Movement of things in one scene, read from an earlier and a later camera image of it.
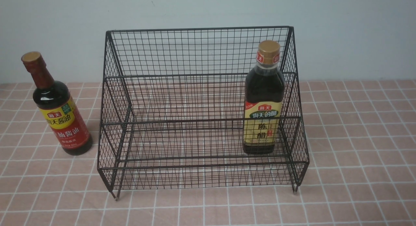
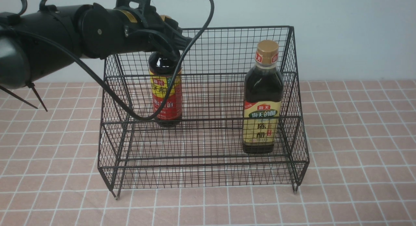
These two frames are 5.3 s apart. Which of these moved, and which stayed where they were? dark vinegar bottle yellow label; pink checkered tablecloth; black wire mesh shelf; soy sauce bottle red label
Moved: soy sauce bottle red label
Stayed: black wire mesh shelf; dark vinegar bottle yellow label; pink checkered tablecloth
